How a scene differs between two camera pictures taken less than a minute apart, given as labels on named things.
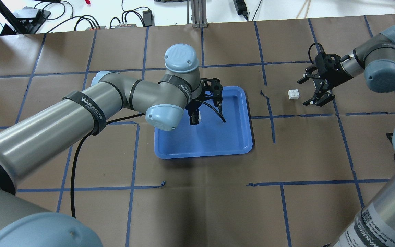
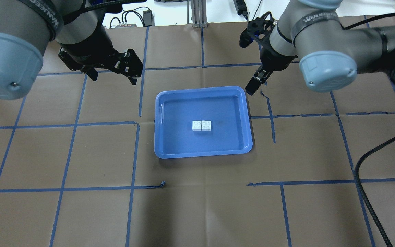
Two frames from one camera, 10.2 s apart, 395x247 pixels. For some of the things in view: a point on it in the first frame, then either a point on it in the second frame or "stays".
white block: (294, 94) → (206, 125)
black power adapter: (148, 18) stays
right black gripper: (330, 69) → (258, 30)
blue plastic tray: (215, 136) stays
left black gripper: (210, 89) → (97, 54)
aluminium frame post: (199, 13) stays
